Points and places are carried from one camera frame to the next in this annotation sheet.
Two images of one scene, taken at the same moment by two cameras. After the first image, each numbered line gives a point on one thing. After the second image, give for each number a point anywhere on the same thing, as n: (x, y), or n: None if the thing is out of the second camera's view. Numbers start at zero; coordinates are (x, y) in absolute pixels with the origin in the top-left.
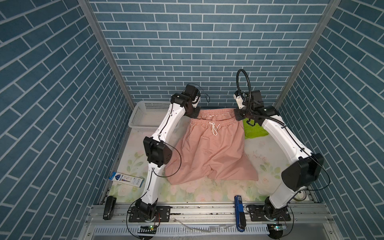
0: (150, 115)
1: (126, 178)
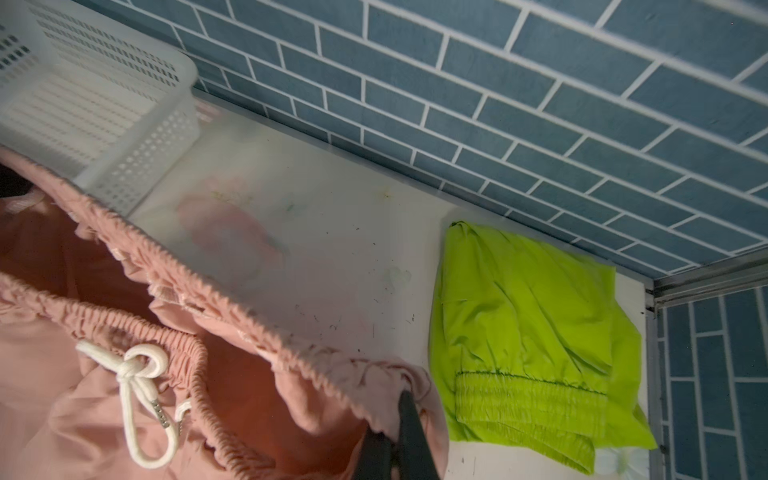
0: (94, 99)
1: None
